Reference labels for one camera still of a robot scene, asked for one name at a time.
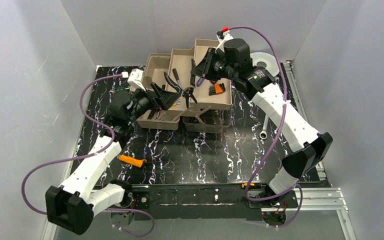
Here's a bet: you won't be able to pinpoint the orange handled hammer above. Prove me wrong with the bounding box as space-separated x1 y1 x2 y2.
118 154 147 168

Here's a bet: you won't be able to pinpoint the orange black screwdriver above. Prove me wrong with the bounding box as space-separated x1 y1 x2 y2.
241 182 263 190

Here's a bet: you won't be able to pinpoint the black marbled mat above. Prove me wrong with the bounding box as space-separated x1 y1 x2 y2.
66 63 322 187

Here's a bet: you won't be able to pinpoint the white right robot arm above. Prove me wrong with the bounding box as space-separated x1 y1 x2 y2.
191 38 333 202

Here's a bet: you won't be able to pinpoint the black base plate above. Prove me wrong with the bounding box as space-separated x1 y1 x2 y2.
131 183 299 221

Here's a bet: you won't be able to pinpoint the green handled screwdriver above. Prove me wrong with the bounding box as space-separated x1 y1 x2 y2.
114 87 130 92

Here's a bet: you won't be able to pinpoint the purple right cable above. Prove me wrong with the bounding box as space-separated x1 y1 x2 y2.
223 25 304 229

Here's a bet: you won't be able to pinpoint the black orange hex key set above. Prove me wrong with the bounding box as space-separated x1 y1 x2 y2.
208 83 226 96

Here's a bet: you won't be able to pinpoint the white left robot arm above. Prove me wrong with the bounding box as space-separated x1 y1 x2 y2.
45 83 182 235

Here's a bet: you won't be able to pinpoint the purple cable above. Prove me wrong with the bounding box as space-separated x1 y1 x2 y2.
21 73 156 238
223 25 304 229

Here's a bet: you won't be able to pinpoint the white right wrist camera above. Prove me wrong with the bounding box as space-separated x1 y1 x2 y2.
216 29 233 52

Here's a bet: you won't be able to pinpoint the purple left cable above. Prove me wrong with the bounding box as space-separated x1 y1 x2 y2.
21 73 156 238

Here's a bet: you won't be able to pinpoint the aluminium frame rail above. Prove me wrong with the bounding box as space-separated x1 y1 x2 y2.
41 187 357 240

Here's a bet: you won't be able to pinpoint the silver combination wrench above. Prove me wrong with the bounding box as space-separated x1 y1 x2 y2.
259 114 269 140

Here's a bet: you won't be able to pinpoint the red handled pliers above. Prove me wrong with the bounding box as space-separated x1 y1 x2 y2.
163 69 183 95

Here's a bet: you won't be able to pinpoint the translucent brown tool box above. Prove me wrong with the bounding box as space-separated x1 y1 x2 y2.
128 39 233 134

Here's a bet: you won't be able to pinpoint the small black handled hammer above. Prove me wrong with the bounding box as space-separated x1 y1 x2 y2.
181 86 197 109

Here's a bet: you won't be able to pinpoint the blue red screwdriver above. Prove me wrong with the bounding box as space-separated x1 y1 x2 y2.
195 69 205 87

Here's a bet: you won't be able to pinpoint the black handled silver tool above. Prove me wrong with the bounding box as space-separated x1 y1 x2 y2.
147 110 167 120

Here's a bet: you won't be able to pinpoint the grey filament spool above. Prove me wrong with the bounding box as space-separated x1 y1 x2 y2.
250 52 280 77

